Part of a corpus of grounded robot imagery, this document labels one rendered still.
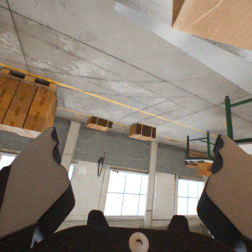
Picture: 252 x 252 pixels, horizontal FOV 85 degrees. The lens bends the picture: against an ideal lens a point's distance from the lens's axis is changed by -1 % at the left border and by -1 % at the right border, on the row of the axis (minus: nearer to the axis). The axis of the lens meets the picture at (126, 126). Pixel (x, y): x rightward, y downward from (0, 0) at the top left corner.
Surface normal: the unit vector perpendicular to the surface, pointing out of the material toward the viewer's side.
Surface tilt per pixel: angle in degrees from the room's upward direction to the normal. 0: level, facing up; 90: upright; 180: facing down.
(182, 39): 0
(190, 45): 0
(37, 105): 92
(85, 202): 90
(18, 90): 88
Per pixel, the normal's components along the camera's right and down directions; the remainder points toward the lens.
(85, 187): 0.44, -0.21
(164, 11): -0.14, 0.95
